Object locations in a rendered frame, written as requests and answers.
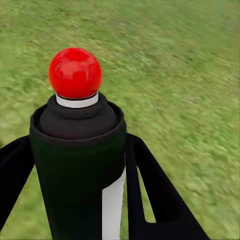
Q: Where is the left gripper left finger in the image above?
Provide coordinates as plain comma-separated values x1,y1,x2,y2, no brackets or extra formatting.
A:
0,135,36,232

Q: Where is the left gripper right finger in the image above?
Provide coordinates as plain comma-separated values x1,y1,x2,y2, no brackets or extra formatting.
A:
125,133,210,240

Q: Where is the pesticide atomizer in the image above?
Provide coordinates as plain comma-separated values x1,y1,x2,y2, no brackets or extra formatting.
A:
29,47,127,240

